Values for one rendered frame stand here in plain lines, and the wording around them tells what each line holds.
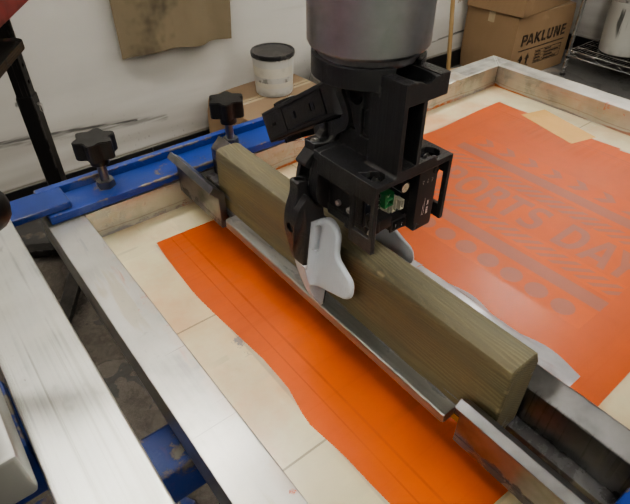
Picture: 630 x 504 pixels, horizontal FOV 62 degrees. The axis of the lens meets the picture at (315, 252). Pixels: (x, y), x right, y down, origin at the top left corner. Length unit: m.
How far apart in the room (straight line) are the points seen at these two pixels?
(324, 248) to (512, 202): 0.34
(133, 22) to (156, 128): 0.50
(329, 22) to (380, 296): 0.20
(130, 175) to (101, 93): 1.88
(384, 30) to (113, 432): 0.27
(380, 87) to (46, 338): 0.28
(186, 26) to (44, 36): 0.56
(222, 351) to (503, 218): 0.36
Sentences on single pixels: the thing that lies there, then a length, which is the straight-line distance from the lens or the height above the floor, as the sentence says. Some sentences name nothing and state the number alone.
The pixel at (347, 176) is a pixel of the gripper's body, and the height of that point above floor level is 1.14.
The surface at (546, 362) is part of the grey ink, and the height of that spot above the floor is 0.96.
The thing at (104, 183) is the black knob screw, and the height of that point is 1.01.
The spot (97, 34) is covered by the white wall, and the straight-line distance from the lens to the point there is 2.45.
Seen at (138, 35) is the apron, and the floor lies 0.63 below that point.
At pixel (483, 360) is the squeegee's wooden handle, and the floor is 1.05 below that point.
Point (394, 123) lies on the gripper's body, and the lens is 0.32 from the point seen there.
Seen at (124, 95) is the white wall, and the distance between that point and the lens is 2.55.
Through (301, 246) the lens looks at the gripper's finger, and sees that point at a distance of 0.40.
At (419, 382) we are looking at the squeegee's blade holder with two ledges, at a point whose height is 0.99.
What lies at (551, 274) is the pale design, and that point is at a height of 0.95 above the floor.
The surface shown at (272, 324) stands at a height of 0.95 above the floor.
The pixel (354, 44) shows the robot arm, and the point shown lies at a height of 1.22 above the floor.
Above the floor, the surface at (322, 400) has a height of 0.95.
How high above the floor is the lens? 1.32
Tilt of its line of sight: 39 degrees down
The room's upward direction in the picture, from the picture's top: straight up
